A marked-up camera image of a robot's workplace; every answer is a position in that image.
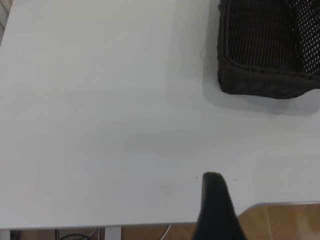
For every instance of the white table leg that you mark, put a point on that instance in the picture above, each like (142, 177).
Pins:
(112, 233)

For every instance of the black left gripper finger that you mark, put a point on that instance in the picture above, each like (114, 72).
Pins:
(215, 212)

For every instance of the dark brown wicker basket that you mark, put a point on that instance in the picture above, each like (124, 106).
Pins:
(250, 37)

